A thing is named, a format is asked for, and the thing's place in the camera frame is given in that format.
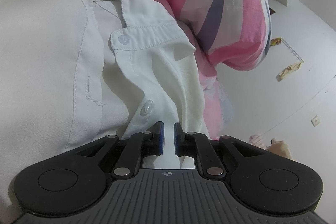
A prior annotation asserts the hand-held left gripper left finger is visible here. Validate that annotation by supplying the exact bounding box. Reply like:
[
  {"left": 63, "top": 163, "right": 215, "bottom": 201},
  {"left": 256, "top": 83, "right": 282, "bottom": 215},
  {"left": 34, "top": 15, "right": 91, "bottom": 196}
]
[{"left": 67, "top": 121, "right": 165, "bottom": 179}]

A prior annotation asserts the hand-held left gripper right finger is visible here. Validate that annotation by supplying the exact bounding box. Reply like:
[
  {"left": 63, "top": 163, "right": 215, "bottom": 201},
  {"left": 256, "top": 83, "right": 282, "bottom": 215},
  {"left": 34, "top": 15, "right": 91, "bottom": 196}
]
[{"left": 174, "top": 122, "right": 271, "bottom": 179}]

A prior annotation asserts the white button shirt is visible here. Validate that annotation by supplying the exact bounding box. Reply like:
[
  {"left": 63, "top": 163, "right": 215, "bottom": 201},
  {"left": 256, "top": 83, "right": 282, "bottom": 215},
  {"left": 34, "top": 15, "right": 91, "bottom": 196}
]
[{"left": 0, "top": 0, "right": 210, "bottom": 203}]

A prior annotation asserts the beige folded garment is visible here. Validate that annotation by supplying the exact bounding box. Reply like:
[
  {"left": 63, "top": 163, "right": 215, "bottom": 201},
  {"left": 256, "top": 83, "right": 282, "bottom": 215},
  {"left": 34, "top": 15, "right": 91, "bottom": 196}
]
[{"left": 270, "top": 138, "right": 293, "bottom": 160}]

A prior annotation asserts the pink cartoon print quilt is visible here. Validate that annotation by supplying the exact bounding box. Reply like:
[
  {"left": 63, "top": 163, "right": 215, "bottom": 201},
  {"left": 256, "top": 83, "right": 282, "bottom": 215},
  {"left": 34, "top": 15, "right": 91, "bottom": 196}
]
[{"left": 123, "top": 0, "right": 273, "bottom": 140}]

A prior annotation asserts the white wall hook rail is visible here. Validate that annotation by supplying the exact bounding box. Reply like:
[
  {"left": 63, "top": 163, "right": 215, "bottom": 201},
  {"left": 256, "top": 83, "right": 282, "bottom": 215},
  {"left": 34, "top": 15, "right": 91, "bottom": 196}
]
[{"left": 281, "top": 39, "right": 305, "bottom": 63}]

